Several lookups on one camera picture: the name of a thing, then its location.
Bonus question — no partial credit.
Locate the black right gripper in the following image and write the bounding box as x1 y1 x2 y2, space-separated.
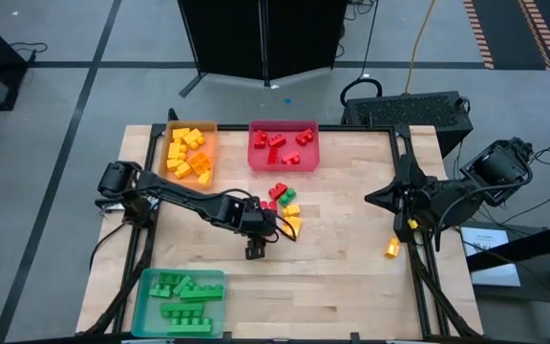
364 153 441 243

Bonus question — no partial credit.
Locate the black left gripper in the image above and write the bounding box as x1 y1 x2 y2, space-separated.
215 196 279 261

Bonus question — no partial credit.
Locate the long green toy block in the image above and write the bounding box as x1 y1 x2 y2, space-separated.
159 302 206 319
166 316 215 336
179 284 225 303

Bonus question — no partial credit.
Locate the large orange-yellow toy block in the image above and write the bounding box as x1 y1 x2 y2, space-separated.
187 152 214 176

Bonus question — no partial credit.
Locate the teal translucent plastic bin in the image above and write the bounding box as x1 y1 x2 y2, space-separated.
130 268 228 339

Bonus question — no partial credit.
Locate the black computer tower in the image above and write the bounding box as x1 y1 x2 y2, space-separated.
340 90 475 158

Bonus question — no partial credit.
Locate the red translucent plastic bin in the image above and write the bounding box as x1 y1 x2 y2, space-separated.
247 119 322 173

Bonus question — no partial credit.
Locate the orange translucent plastic bin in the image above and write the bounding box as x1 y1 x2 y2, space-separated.
158 119 219 191

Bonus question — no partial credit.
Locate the black stand bar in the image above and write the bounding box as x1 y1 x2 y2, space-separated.
465 218 550 273

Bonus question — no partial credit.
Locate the black folding screen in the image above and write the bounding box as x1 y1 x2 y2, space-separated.
177 0 352 99

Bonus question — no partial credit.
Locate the black hanging cable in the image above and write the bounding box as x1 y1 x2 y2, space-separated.
339 0 384 110

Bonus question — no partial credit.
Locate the yellow hanging cable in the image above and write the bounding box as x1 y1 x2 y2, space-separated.
404 0 436 95

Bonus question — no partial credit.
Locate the black floor cable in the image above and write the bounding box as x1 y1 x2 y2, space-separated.
10 41 50 66

